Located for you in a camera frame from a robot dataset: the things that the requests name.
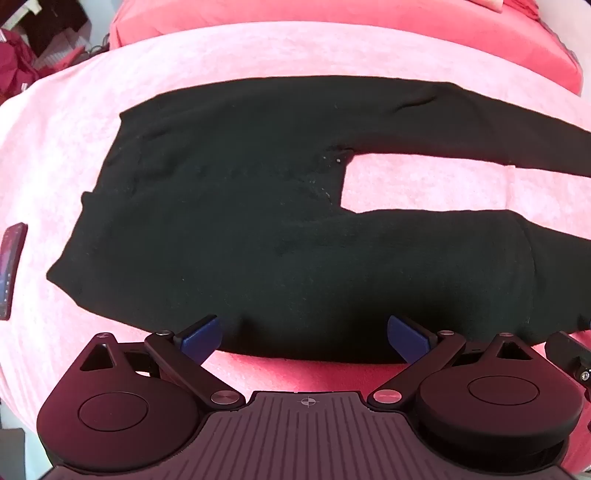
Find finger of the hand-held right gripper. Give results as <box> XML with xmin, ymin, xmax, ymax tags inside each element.
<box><xmin>545</xmin><ymin>331</ymin><xmax>591</xmax><ymax>385</ymax></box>

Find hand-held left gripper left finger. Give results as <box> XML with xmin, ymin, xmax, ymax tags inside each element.
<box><xmin>81</xmin><ymin>315</ymin><xmax>245</xmax><ymax>409</ymax></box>

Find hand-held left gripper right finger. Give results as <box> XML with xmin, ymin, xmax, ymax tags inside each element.
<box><xmin>367</xmin><ymin>315</ymin><xmax>536</xmax><ymax>409</ymax></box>

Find dark red bag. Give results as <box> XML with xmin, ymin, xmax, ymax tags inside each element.
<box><xmin>0</xmin><ymin>28</ymin><xmax>43</xmax><ymax>99</ymax></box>

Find black pants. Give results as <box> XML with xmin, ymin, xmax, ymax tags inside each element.
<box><xmin>46</xmin><ymin>76</ymin><xmax>591</xmax><ymax>365</ymax></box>

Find pink fleece blanket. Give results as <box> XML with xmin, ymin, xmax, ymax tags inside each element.
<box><xmin>0</xmin><ymin>21</ymin><xmax>591</xmax><ymax>418</ymax></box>

